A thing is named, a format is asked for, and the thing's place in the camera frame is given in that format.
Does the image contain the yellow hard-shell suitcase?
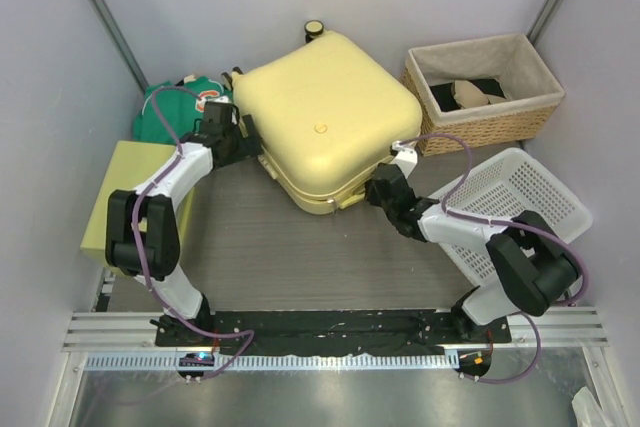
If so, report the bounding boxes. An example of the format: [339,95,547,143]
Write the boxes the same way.
[222,20,422,215]

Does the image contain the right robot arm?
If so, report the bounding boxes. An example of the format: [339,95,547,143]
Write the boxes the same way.
[365,164,586,342]

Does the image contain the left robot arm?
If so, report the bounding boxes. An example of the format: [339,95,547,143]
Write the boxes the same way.
[105,102,263,346]

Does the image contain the green jersey with G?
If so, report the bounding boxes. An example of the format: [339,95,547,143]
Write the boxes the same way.
[132,74,233,145]

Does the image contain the yellow-green drawer box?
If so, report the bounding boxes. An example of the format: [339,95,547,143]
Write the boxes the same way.
[80,140,175,276]

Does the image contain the black cloth in basket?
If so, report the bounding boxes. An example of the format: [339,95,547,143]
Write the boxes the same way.
[431,78,506,112]

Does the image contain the white plastic mesh basket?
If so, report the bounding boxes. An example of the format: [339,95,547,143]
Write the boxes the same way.
[432,146,593,284]

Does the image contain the beige cloth in basket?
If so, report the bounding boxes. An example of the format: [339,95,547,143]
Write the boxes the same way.
[451,80,507,109]

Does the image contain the wicker basket with liner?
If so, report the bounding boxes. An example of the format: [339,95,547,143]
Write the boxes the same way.
[402,34,565,147]

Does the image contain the white crumpled plastic bag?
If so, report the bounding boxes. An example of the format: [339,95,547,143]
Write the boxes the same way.
[571,387,613,427]

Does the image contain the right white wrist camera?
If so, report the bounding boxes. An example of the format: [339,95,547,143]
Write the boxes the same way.
[389,141,418,179]

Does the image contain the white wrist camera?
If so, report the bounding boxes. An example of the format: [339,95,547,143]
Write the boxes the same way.
[203,101,239,125]
[389,141,418,179]

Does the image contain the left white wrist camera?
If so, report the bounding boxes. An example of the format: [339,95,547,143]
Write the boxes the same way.
[203,101,239,125]

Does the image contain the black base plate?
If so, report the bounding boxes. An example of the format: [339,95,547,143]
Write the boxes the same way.
[154,307,516,356]

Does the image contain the aluminium rail frame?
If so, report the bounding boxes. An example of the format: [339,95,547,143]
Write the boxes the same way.
[47,266,614,427]

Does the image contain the white slotted cable duct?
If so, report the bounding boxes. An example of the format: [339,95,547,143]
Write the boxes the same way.
[85,350,459,372]

